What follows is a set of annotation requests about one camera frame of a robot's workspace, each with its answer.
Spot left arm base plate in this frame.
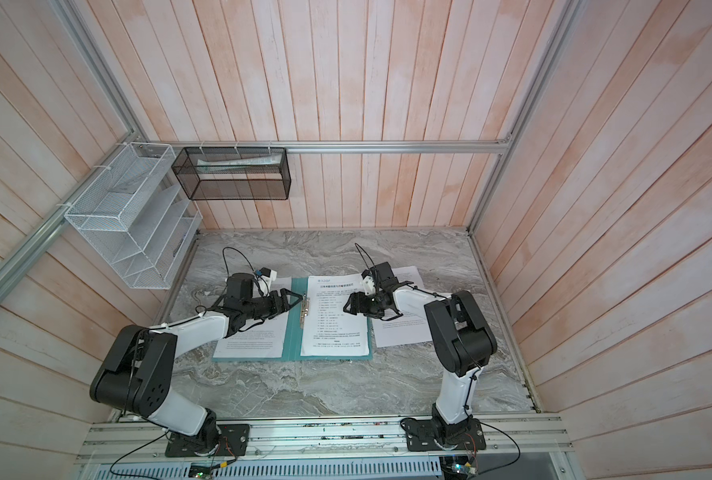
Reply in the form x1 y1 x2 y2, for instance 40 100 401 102
165 423 251 458

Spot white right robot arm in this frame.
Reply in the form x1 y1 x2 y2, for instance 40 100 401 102
343 262 498 452

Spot black mesh basket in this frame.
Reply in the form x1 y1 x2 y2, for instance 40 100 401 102
172 146 292 201

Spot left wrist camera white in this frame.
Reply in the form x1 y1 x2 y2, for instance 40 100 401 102
255 267 278 290

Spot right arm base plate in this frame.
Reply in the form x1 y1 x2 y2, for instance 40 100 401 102
399 417 486 452

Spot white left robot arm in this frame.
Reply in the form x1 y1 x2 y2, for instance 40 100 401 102
89 269 304 456

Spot printed paper sheet dense text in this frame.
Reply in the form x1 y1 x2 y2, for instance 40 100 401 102
212 312 289 362

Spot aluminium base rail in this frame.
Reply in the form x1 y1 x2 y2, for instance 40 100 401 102
75 413 574 465

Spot printed paper sheet with title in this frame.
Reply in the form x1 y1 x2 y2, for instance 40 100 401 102
301 274 370 358

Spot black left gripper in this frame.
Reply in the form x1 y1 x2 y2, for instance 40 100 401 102
243 288 304 320

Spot left aluminium frame bar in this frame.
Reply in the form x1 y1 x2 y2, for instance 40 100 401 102
0 130 140 305

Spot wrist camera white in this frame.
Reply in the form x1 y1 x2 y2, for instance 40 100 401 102
361 273 376 296
255 267 278 290

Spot horizontal aluminium frame bar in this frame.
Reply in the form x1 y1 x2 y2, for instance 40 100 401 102
168 140 511 154

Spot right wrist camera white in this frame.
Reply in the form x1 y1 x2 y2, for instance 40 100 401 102
361 273 376 296

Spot white wire mesh shelf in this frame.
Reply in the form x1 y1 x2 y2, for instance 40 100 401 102
66 143 202 290

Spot green file folder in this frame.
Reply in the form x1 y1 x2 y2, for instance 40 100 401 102
211 277 375 364

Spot metal folder clip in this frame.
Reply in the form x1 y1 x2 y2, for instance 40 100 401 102
299 296 310 329

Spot paper inside black basket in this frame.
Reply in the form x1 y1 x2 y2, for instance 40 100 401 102
196 154 284 175

